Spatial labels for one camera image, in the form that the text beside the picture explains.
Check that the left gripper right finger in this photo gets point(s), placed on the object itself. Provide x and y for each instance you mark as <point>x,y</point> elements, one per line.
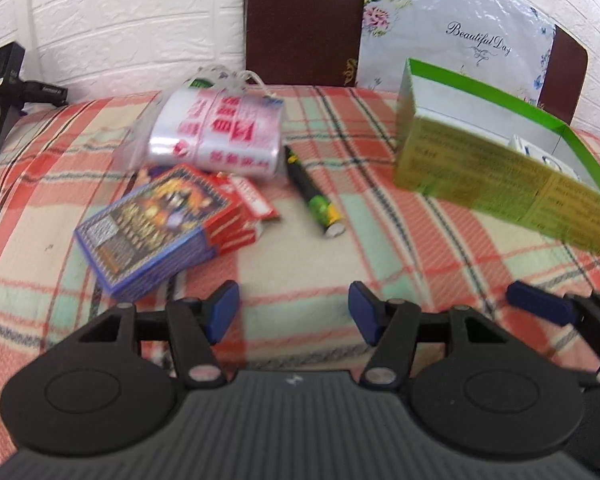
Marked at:
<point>390,327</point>

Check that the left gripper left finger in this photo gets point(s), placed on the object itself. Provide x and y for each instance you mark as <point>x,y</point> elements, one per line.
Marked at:
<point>195,326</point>

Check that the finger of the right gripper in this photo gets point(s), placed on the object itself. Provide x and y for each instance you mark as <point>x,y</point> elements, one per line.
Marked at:
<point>581,312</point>

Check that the blue playing card box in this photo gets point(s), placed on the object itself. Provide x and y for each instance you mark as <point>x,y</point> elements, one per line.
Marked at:
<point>164,227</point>

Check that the pack of plastic zip bags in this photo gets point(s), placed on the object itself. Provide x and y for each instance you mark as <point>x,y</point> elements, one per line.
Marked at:
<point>218,120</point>

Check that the red playing card box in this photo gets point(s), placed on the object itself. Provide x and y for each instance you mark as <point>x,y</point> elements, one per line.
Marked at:
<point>254,210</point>

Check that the black yellow marker pen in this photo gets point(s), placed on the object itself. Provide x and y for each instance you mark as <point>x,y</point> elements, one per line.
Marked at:
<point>321,208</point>

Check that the white item inside box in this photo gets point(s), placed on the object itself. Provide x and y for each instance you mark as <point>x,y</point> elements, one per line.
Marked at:
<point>522,146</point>

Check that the green cardboard box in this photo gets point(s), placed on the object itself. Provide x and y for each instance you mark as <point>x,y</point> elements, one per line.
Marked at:
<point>452,136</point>

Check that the plaid bed sheet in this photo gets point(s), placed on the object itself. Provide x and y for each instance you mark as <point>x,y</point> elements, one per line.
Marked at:
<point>58,167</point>

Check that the floral plastic bedding bag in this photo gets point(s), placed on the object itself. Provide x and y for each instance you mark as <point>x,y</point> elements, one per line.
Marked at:
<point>504,43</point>

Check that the dark brown headboard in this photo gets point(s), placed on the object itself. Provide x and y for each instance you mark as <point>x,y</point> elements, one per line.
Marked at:
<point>318,42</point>

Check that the black handheld camera device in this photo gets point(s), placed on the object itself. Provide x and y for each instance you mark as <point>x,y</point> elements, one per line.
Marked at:
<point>15,93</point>

